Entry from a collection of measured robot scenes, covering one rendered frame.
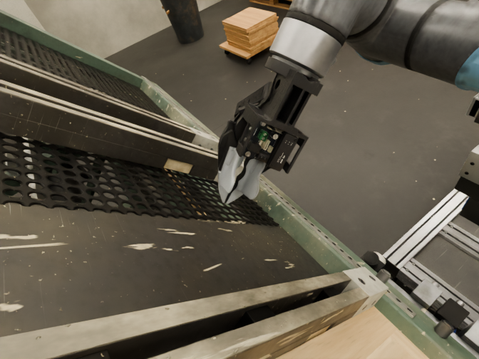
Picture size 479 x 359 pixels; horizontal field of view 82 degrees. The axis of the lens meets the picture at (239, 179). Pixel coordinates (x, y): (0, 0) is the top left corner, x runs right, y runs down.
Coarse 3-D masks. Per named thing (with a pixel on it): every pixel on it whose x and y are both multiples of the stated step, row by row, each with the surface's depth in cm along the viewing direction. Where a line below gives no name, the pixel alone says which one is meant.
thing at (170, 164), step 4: (168, 160) 69; (172, 160) 69; (176, 160) 70; (168, 164) 69; (172, 164) 70; (176, 164) 71; (180, 164) 71; (184, 164) 72; (188, 164) 73; (168, 168) 70; (172, 168) 71; (176, 168) 71; (180, 168) 72; (184, 168) 73; (188, 168) 74; (188, 172) 75
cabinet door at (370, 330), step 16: (352, 320) 49; (368, 320) 52; (384, 320) 56; (320, 336) 40; (336, 336) 42; (352, 336) 45; (368, 336) 47; (384, 336) 50; (400, 336) 53; (288, 352) 34; (304, 352) 36; (320, 352) 37; (336, 352) 39; (352, 352) 41; (368, 352) 43; (384, 352) 46; (400, 352) 49; (416, 352) 51
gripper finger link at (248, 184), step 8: (248, 160) 40; (256, 160) 40; (248, 168) 40; (256, 168) 40; (240, 176) 42; (248, 176) 41; (256, 176) 39; (240, 184) 42; (248, 184) 40; (256, 184) 38; (232, 192) 42; (240, 192) 42; (248, 192) 40; (256, 192) 38; (232, 200) 43
